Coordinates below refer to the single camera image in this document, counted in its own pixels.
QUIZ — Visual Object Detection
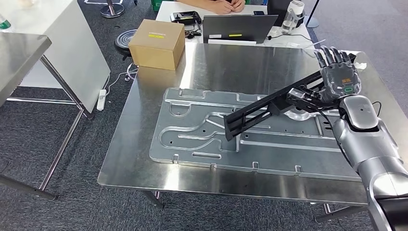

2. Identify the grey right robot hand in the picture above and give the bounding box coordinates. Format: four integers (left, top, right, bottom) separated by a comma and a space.
310, 45, 362, 103

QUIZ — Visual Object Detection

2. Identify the black plastic plate frame part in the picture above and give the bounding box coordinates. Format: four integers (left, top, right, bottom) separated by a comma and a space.
223, 53, 357, 142

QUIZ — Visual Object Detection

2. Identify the stainless steel workbench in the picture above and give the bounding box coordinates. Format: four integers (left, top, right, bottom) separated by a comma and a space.
97, 42, 408, 224

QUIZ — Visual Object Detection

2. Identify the clear water bottle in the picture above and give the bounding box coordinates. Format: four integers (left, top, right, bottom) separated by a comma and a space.
280, 0, 306, 35

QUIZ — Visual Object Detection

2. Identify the black box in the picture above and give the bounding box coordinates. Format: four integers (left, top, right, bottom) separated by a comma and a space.
267, 0, 292, 27

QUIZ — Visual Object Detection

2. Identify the stamped grey metal panel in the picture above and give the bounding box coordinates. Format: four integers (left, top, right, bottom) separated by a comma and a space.
149, 88, 364, 182

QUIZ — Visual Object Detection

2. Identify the grey laptop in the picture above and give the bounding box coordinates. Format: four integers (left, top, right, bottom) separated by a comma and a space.
203, 14, 279, 45

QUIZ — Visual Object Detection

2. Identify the seated person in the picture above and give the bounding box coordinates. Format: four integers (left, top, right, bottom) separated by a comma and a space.
175, 0, 247, 15

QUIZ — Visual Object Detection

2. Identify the black handheld device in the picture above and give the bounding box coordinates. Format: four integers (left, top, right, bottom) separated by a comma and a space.
169, 11, 202, 26

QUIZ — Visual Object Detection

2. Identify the white desk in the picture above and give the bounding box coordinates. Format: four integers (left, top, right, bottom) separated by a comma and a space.
155, 0, 315, 50

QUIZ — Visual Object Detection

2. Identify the brown cardboard box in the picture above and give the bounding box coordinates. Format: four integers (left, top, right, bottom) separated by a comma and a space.
128, 19, 186, 71

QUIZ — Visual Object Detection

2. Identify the black round stool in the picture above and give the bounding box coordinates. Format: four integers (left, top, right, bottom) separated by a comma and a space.
114, 29, 138, 61

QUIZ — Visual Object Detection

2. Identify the chrome stanchion base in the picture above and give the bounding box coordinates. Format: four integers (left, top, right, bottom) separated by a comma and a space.
100, 0, 125, 18

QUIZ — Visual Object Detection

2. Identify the white power strip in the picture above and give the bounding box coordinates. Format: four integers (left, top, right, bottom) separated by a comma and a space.
96, 89, 107, 112

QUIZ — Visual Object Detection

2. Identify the white board panel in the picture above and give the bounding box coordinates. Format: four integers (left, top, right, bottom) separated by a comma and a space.
0, 0, 111, 114

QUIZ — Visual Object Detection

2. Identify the stainless steel side table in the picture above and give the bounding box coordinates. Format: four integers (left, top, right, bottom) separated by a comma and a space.
0, 32, 93, 202

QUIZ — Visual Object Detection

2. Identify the green capped bottle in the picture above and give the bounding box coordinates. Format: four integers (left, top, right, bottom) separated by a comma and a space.
0, 14, 12, 30

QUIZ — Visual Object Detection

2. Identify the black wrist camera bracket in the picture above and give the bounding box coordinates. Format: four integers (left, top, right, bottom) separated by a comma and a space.
286, 92, 341, 113

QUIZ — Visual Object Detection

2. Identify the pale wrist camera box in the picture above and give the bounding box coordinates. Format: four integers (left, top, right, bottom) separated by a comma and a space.
288, 89, 306, 101

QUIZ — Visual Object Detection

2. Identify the grey stanchion post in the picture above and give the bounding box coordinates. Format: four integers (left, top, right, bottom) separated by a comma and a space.
304, 0, 320, 29

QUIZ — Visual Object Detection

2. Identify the white power cable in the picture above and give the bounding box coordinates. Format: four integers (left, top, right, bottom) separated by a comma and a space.
105, 62, 139, 97

